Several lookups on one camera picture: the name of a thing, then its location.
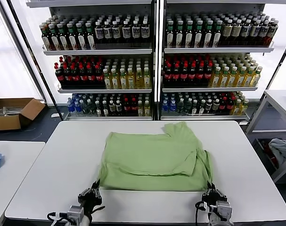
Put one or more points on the grey metal shelving unit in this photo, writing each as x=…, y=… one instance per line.
x=215, y=50
x=98, y=51

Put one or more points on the dark bottle white cap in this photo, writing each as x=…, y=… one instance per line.
x=112, y=108
x=215, y=105
x=118, y=108
x=209, y=105

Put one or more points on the grey metal parts bundle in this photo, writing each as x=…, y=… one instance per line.
x=10, y=110

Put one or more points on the clear green water bottle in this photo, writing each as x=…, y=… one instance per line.
x=180, y=107
x=187, y=107
x=84, y=108
x=91, y=109

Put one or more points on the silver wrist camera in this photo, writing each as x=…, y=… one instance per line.
x=224, y=208
x=75, y=213

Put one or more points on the grey frame side table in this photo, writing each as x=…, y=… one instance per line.
x=278, y=95

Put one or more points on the dark bottle blue white label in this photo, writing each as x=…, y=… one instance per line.
x=116, y=32
x=126, y=32
x=246, y=30
x=254, y=31
x=272, y=31
x=107, y=33
x=99, y=33
x=145, y=31
x=136, y=32
x=263, y=31

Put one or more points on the light green polo shirt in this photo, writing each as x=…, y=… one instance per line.
x=152, y=160

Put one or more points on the red cap cola bottle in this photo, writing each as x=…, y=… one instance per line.
x=200, y=75
x=168, y=75
x=67, y=78
x=99, y=78
x=126, y=108
x=222, y=106
x=184, y=75
x=75, y=78
x=133, y=108
x=91, y=78
x=60, y=78
x=83, y=78
x=192, y=75
x=176, y=75
x=230, y=106
x=207, y=75

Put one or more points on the red cloth item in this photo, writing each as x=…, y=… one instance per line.
x=272, y=157

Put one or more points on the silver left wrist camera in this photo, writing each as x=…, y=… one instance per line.
x=75, y=213

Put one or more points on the brown cardboard box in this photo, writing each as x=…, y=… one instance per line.
x=6, y=123

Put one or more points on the blue water bottle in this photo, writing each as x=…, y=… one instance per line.
x=77, y=108
x=173, y=106
x=70, y=107
x=165, y=106

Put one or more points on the grey blue clothes pile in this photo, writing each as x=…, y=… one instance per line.
x=281, y=148

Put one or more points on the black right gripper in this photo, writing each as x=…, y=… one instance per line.
x=214, y=197

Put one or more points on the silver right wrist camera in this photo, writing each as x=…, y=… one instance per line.
x=224, y=208

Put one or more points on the small white floor object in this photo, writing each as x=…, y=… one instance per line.
x=55, y=115

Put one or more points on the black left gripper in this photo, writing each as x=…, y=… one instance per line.
x=91, y=202

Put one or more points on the green cap tea bottle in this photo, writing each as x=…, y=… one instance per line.
x=207, y=38
x=82, y=42
x=91, y=42
x=55, y=42
x=73, y=42
x=179, y=38
x=216, y=38
x=46, y=42
x=198, y=38
x=188, y=38
x=63, y=42
x=172, y=38

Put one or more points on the small bottle white label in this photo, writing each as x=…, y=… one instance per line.
x=194, y=108
x=98, y=109
x=201, y=108
x=105, y=109

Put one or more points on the black window frame post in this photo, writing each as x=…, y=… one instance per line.
x=35, y=58

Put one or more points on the dark bottle beige label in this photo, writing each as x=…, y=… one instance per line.
x=227, y=31
x=236, y=31

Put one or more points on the yellow juice bottle green label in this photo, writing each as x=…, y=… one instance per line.
x=239, y=78
x=237, y=107
x=140, y=109
x=231, y=78
x=115, y=81
x=146, y=81
x=123, y=81
x=244, y=107
x=248, y=78
x=131, y=81
x=214, y=78
x=255, y=78
x=138, y=81
x=223, y=78
x=107, y=81
x=147, y=109

